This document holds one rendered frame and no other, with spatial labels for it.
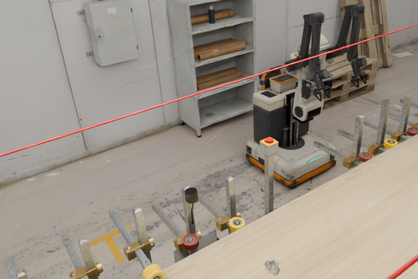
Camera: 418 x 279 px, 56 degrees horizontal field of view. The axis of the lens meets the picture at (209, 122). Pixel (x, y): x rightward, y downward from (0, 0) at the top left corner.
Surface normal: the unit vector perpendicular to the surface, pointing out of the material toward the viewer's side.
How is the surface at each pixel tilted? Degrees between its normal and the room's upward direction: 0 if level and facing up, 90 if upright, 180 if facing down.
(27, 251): 0
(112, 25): 90
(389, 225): 0
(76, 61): 90
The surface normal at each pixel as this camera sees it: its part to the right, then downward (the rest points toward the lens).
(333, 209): -0.07, -0.89
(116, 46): 0.54, 0.35
